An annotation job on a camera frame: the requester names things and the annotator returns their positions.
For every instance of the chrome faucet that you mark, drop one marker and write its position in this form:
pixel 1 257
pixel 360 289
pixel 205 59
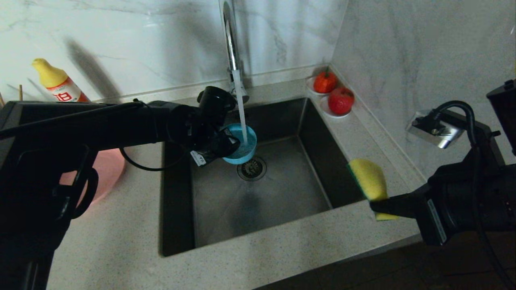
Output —
pixel 230 40

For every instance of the yellow dish soap bottle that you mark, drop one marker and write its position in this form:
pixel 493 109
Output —
pixel 56 80

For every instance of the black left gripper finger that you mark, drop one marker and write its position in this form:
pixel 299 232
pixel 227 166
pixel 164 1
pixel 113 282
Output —
pixel 230 143

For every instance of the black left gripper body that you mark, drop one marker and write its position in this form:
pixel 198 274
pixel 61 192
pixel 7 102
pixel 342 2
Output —
pixel 201 141

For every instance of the stainless steel sink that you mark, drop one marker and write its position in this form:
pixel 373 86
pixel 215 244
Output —
pixel 290 201

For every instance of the red apple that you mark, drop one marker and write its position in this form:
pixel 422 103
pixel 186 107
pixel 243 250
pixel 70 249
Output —
pixel 340 100

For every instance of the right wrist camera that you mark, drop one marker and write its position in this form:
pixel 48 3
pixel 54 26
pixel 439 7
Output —
pixel 435 129

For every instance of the metal sink drain strainer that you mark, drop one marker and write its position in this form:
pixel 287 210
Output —
pixel 254 172

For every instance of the orange-red tomato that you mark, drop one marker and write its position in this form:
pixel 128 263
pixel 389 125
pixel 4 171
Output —
pixel 324 82

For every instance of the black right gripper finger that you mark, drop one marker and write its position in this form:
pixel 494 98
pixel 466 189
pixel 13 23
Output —
pixel 403 205

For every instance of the yellow green sponge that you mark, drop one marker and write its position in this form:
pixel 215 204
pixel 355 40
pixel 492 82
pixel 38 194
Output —
pixel 369 177

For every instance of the pink round plate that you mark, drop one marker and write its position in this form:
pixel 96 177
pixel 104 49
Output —
pixel 109 169

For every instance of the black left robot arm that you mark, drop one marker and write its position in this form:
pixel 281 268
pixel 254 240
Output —
pixel 48 169

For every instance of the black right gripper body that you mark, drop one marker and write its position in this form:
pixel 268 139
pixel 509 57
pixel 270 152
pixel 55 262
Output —
pixel 455 201

